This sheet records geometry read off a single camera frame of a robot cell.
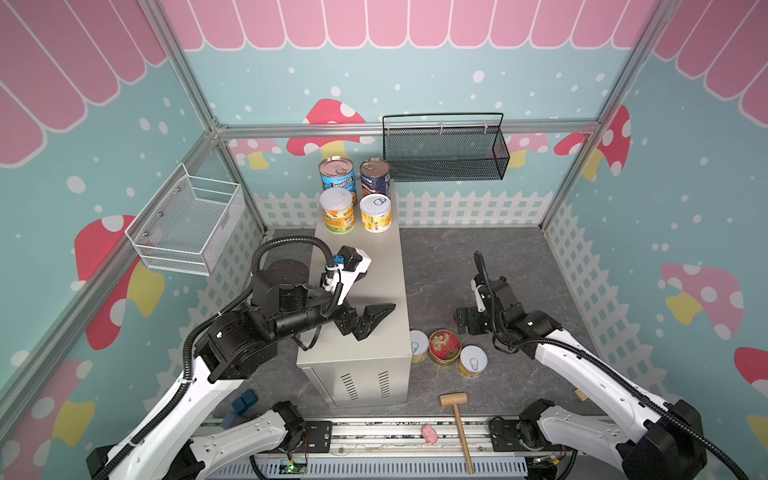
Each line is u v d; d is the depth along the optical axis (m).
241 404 0.79
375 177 0.70
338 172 0.70
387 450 0.73
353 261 0.44
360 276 0.47
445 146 0.94
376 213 0.68
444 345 0.86
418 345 0.84
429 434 0.74
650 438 0.38
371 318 0.47
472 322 0.72
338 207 0.67
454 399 0.79
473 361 0.81
